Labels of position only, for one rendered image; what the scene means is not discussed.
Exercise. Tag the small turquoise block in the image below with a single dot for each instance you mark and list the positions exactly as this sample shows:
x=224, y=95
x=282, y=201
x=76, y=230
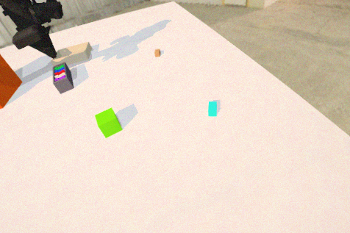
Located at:
x=212, y=110

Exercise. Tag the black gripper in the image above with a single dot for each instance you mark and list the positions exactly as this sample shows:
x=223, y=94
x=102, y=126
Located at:
x=28, y=32

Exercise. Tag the lime green cube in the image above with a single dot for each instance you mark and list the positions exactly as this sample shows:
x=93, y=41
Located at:
x=108, y=122

